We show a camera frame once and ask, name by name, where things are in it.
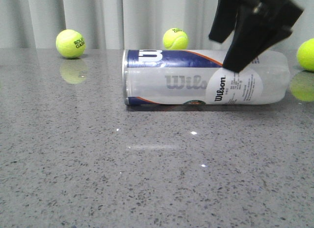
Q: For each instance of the middle yellow tennis ball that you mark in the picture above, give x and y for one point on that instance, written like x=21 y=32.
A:
x=175 y=39

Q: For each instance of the white pleated curtain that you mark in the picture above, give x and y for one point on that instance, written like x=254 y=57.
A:
x=106 y=24

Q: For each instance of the Wilson tennis ball can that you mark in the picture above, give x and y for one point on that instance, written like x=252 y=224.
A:
x=175 y=77

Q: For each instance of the tennis ball with seam top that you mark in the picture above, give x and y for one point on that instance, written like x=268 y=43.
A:
x=305 y=55

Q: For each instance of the Roland Garros yellow tennis ball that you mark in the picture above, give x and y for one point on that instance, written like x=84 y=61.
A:
x=70 y=43

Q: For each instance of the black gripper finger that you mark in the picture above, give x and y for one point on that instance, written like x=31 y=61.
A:
x=224 y=21
x=259 y=24

